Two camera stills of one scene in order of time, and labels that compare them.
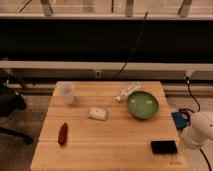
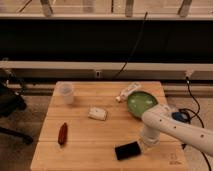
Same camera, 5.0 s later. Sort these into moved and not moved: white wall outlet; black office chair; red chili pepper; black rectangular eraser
Moved: black rectangular eraser
Not moved: white wall outlet; red chili pepper; black office chair
